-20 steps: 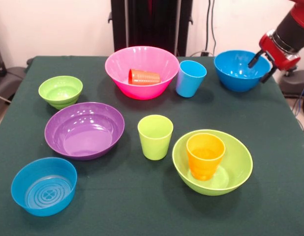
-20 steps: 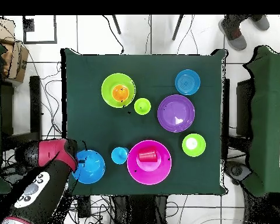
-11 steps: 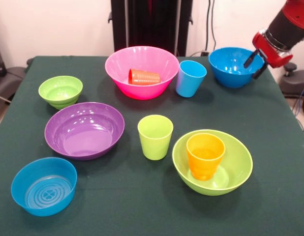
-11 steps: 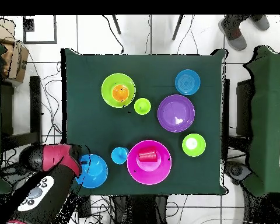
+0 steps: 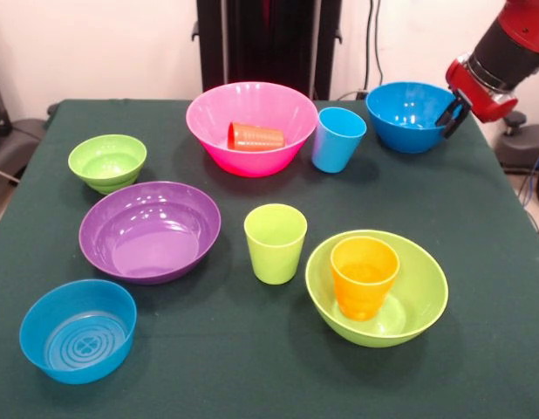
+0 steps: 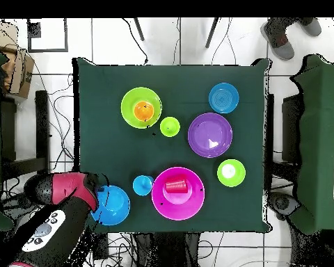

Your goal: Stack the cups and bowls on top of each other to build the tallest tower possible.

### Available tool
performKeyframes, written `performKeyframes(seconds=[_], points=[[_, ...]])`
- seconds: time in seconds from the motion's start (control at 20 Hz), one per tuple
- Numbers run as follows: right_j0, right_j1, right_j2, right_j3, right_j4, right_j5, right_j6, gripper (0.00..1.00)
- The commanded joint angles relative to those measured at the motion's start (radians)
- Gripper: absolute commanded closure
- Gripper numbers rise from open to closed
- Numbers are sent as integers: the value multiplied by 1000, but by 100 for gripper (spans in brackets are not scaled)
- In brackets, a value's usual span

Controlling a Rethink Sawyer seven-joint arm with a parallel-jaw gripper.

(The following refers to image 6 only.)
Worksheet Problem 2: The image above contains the red plastic cup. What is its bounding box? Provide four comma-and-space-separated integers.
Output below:
164, 175, 189, 195

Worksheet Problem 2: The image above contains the orange plastic cup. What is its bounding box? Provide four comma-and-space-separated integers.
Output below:
133, 100, 155, 122

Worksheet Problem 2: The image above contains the large blue plastic bowl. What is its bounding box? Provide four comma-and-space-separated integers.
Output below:
90, 184, 131, 227

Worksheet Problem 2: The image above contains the green plastic cup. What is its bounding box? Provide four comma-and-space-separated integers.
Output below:
159, 116, 181, 138

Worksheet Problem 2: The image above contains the purple plastic bowl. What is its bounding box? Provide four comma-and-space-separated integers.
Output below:
187, 112, 234, 159

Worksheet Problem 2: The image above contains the blue plastic cup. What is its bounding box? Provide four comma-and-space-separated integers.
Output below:
132, 175, 154, 197

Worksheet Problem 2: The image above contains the large green plastic bowl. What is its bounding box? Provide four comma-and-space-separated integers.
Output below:
120, 86, 163, 129

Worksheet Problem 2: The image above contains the pink plastic bowl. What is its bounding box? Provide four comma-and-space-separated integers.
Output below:
150, 166, 206, 221

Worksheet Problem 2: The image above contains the dark green tablecloth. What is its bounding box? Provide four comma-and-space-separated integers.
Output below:
72, 57, 273, 234

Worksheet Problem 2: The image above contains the small green ribbed bowl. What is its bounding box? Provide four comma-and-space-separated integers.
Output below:
216, 159, 246, 188

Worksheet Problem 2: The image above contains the small blue patterned bowl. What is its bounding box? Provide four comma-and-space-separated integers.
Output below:
208, 82, 240, 115

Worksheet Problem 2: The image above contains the black power strip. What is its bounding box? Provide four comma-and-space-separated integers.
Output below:
93, 233, 110, 261

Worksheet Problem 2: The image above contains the black tripod leg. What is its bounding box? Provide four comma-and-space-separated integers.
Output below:
132, 17, 145, 42
205, 17, 221, 49

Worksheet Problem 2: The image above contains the black metal stand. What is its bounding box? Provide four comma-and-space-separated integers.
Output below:
1, 90, 51, 189

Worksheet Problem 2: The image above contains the person's foot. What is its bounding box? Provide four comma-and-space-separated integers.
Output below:
296, 17, 323, 38
260, 17, 296, 61

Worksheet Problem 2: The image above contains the cardboard box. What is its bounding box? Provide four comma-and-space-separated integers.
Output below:
0, 47, 36, 100
0, 21, 19, 52

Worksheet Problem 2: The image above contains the thin black cable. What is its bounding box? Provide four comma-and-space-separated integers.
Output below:
121, 17, 150, 65

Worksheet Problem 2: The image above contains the grey pedestal foot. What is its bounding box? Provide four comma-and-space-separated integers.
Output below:
1, 194, 41, 223
267, 191, 301, 221

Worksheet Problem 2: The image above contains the black square frame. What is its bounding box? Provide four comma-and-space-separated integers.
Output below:
26, 18, 69, 53

